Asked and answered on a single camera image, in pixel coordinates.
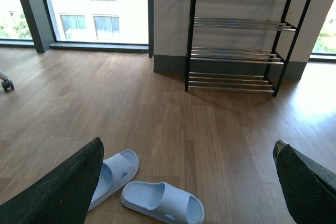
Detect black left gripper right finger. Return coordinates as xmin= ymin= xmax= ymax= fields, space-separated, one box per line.
xmin=273 ymin=140 xmax=335 ymax=223

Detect black metal shoe rack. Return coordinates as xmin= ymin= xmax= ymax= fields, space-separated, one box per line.
xmin=185 ymin=0 xmax=311 ymax=96

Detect light blue slipper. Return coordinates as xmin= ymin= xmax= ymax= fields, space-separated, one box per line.
xmin=88 ymin=150 xmax=139 ymax=211
xmin=121 ymin=182 xmax=205 ymax=223

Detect light blue slipper left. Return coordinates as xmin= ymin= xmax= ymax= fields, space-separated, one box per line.
xmin=88 ymin=150 xmax=139 ymax=211

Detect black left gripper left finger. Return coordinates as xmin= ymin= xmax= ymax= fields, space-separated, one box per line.
xmin=1 ymin=137 xmax=104 ymax=223

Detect light blue slipper right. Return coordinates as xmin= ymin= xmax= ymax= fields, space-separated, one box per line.
xmin=121 ymin=182 xmax=205 ymax=223

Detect dark window frame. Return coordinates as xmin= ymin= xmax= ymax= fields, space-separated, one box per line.
xmin=1 ymin=0 xmax=154 ymax=57

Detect white table leg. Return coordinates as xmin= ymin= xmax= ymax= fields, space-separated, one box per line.
xmin=0 ymin=70 xmax=8 ymax=81

